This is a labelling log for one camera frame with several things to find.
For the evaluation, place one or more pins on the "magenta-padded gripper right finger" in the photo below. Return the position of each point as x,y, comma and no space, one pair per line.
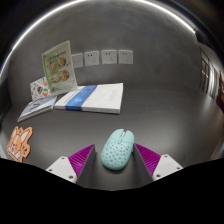
166,166

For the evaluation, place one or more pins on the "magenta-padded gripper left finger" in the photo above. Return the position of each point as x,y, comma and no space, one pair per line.
63,166

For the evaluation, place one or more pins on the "mint green perforated computer mouse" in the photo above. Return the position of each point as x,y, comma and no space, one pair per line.
117,151

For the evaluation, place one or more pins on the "white book with blue stripe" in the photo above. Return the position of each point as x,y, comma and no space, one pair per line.
100,98

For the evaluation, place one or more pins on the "green standing food brochure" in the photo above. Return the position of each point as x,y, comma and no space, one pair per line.
60,68

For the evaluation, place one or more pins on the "dark framed glass partition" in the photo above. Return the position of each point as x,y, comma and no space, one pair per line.
210,76

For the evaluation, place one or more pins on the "white ceiling light strip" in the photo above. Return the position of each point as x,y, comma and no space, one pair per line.
43,16

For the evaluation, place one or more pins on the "white wall socket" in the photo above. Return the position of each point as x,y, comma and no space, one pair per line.
109,57
77,60
125,56
91,58

